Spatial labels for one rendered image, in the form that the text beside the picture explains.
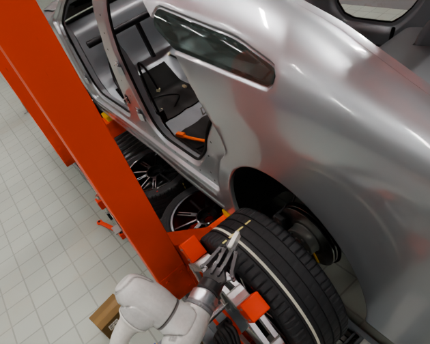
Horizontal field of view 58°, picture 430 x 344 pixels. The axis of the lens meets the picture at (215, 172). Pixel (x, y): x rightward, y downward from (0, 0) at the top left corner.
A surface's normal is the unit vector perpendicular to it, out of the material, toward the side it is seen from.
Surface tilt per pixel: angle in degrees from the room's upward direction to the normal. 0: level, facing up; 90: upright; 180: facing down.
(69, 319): 0
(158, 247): 90
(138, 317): 61
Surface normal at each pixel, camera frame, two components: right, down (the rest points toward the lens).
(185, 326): 0.35, -0.39
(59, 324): -0.28, -0.73
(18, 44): 0.57, 0.39
